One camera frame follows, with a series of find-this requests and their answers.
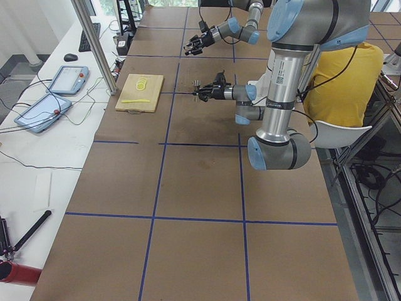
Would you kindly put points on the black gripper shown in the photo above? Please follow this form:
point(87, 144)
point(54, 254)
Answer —
point(207, 38)
point(219, 92)

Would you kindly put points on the steel measuring jigger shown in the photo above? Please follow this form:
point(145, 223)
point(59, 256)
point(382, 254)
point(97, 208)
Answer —
point(196, 86)

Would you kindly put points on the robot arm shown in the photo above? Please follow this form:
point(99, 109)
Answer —
point(294, 28)
point(241, 25)

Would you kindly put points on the lemon slice front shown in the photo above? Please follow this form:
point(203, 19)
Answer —
point(139, 89)

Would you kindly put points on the yellow plastic knife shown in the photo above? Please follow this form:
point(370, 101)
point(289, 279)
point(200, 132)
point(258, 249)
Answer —
point(139, 100)

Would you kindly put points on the black power adapter box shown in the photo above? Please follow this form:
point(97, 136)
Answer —
point(123, 43)

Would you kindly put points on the wooden cutting board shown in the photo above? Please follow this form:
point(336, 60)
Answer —
point(151, 92)

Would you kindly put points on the brown paper table cover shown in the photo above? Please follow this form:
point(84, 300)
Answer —
point(168, 207)

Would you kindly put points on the white plastic chair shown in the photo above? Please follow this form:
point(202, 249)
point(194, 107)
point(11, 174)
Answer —
point(329, 136)

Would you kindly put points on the black computer mouse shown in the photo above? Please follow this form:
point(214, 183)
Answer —
point(69, 57)

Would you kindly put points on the blue teach pendant far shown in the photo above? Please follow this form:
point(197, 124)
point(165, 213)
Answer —
point(68, 80)

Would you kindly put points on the blue teach pendant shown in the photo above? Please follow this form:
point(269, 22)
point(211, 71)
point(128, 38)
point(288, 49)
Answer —
point(68, 80)
point(43, 113)

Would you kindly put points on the person in yellow shirt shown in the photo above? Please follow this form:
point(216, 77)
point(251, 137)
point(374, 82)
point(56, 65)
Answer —
point(343, 83)

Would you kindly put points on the blue teach pendant near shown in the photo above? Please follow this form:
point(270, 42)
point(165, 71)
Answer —
point(43, 113)

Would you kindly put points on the black tripod leg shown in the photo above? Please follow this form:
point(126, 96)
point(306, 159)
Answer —
point(32, 230)

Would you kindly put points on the red cylinder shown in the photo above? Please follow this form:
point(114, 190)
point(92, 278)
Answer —
point(19, 274)

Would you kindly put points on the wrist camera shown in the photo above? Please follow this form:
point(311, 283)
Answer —
point(203, 26)
point(220, 79)

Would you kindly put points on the aluminium frame post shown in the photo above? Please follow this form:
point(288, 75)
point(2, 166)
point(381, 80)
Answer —
point(96, 48)

